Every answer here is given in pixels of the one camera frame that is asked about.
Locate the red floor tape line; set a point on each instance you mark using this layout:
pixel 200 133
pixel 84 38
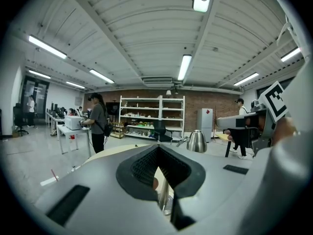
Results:
pixel 54 175

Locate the white cluttered table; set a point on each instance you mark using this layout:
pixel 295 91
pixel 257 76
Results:
pixel 52 117

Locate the white ceiling tube light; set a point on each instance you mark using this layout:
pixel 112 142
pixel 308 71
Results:
pixel 75 84
pixel 245 79
pixel 201 6
pixel 290 54
pixel 47 46
pixel 101 76
pixel 39 74
pixel 184 67

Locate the white printer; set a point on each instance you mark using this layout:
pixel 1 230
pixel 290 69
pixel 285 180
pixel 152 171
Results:
pixel 73 122

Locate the small wooden rack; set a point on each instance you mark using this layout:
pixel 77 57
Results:
pixel 117 131

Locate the white ceiling air conditioner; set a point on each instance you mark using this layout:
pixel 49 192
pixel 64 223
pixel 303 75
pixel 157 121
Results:
pixel 157 81

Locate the grey refrigerator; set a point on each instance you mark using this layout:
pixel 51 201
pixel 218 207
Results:
pixel 205 124

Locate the wooden side table black stand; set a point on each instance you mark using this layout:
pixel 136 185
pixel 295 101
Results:
pixel 222 136

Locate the black swivel office chair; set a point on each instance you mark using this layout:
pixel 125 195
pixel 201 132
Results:
pixel 19 116

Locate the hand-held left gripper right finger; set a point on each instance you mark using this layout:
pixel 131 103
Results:
pixel 210 180

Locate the black wall monitor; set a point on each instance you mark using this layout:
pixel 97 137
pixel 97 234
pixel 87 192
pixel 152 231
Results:
pixel 112 108

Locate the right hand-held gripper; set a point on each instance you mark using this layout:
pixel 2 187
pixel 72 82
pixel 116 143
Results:
pixel 274 101

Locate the person's right forearm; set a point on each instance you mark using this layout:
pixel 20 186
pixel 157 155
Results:
pixel 284 131

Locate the black cantilever office chair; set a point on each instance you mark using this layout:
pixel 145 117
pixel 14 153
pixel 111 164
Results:
pixel 160 128

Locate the white metal shelving unit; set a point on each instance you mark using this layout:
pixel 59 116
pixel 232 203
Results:
pixel 172 109
pixel 139 108

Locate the green flat tray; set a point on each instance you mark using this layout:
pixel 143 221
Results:
pixel 141 125

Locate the grey wall electrical box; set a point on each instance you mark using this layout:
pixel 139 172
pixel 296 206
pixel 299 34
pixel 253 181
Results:
pixel 77 101

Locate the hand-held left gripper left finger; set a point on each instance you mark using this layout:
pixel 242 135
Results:
pixel 97 199

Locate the black framed glass door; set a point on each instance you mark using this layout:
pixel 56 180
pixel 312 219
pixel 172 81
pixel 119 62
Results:
pixel 36 94

